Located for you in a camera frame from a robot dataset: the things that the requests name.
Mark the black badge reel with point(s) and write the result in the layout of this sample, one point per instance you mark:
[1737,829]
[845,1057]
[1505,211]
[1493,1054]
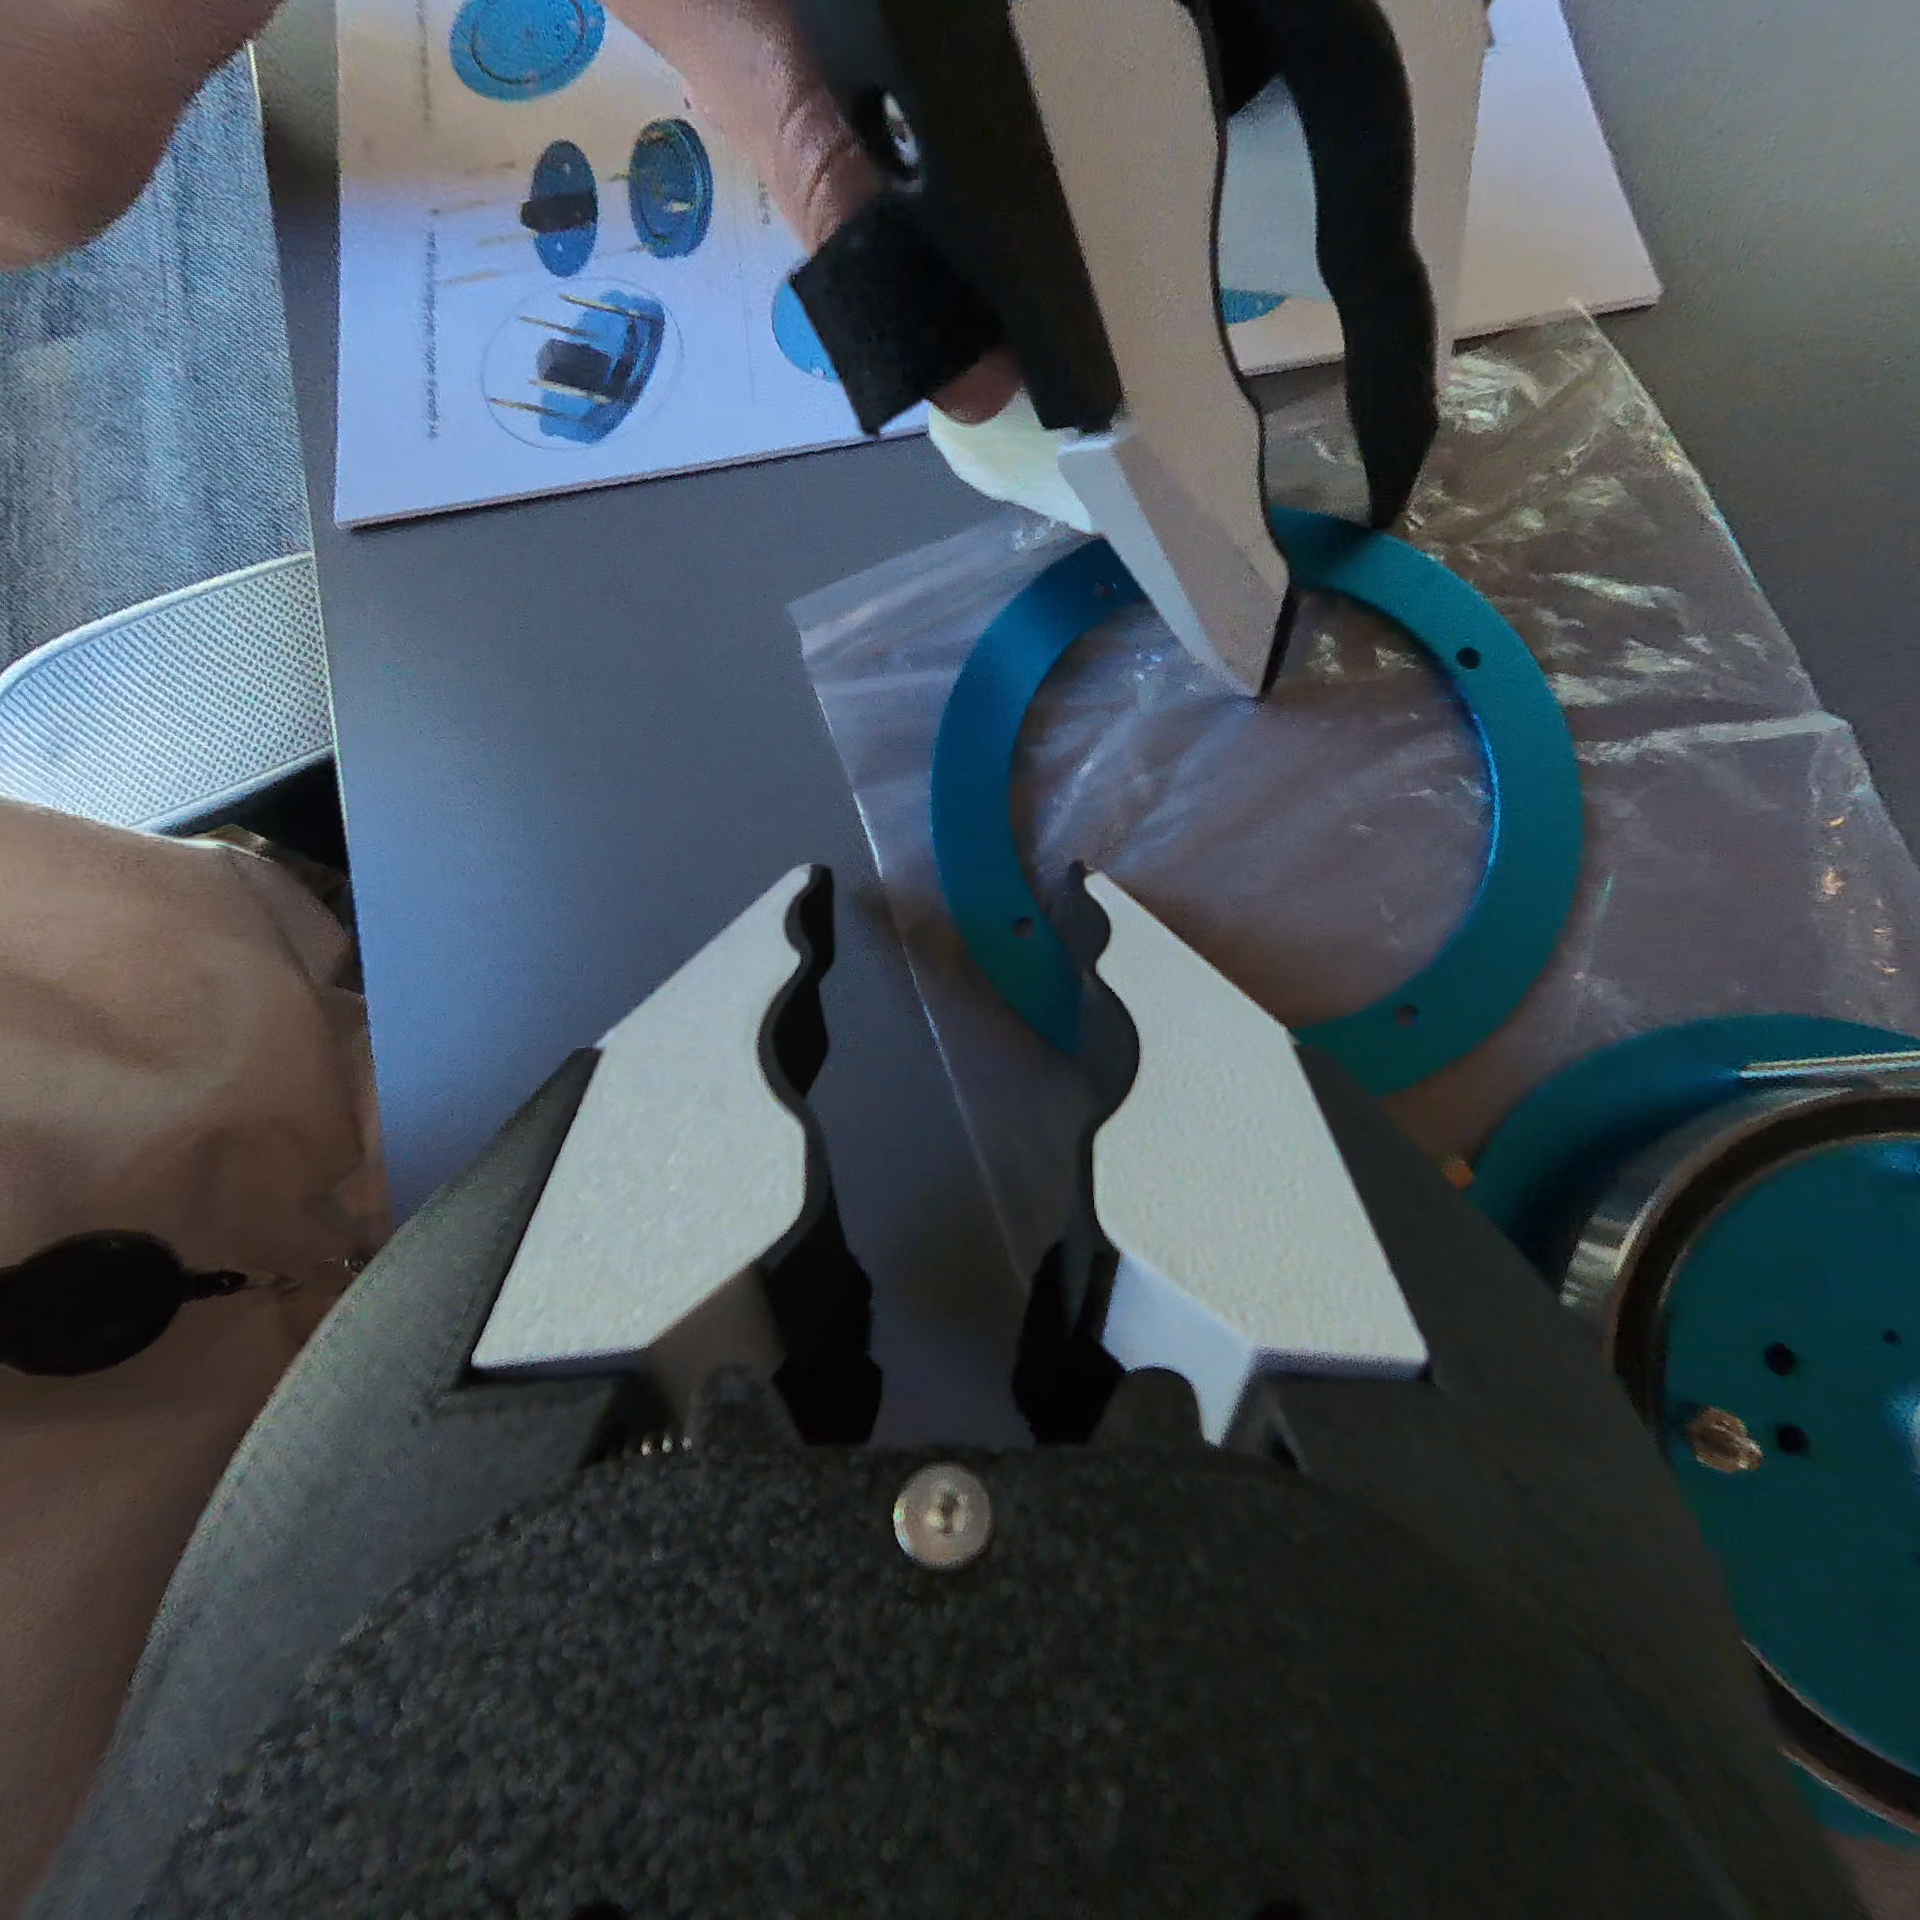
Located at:
[90,1300]

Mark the person's left forearm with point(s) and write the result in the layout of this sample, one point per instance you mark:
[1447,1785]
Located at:
[106,120]

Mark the person's left hand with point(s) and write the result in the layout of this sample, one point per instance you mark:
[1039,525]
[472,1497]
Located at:
[751,89]

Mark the white mesh chair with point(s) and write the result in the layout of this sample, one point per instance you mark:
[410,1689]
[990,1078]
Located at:
[166,691]

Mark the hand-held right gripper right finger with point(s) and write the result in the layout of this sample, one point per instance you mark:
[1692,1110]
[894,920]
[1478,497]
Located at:
[1261,1200]

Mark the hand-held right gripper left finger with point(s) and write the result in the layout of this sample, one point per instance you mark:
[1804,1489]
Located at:
[645,1200]

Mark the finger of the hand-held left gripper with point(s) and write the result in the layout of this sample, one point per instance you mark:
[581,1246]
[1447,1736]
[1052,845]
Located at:
[1447,182]
[1156,375]

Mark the clear plastic bag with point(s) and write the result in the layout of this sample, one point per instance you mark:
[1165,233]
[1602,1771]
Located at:
[1350,839]

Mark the blue turntable bearing assembly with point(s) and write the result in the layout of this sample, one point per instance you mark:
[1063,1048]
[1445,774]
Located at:
[1800,1349]

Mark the assembly guide sheet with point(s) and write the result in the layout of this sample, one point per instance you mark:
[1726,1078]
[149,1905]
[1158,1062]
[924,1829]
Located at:
[452,451]

